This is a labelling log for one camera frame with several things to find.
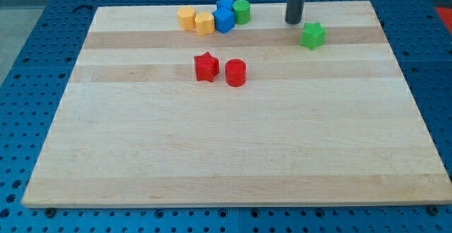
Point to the green star block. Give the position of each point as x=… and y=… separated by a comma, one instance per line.
x=313, y=36

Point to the red star block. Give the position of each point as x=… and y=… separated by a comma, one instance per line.
x=206, y=67

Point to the red cylinder block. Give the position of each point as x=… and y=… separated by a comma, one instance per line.
x=235, y=72

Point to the yellow heart block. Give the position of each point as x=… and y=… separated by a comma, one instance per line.
x=205, y=23

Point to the blue cube block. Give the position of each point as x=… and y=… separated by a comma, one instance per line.
x=224, y=20

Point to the wooden board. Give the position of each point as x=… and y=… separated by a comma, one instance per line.
x=337, y=126

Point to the yellow hexagon block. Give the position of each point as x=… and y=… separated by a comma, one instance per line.
x=186, y=18

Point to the green cylinder block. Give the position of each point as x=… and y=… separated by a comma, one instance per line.
x=242, y=11

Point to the blue triangle block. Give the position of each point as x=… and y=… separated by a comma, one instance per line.
x=224, y=4

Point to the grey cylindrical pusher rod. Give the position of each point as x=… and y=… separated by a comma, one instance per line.
x=294, y=10

